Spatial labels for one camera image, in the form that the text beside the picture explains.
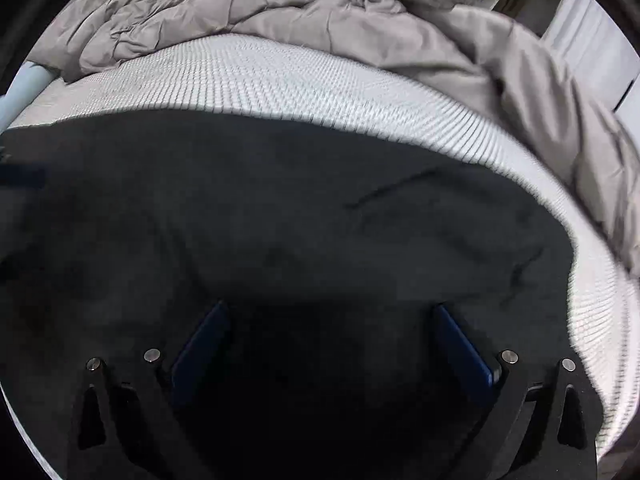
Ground black pants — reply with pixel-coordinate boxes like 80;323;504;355
0;109;580;480

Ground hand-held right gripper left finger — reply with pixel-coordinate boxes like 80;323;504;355
66;301;233;480

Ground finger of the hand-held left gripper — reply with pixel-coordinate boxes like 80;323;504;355
0;162;47;189

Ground grey duvet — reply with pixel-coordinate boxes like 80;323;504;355
50;0;640;277

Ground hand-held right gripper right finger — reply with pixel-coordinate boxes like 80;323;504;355
431;302;599;480

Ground white sheer curtain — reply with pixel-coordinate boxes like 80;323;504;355
541;0;640;112

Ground light blue pillow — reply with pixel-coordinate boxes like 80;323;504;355
0;60;57;132

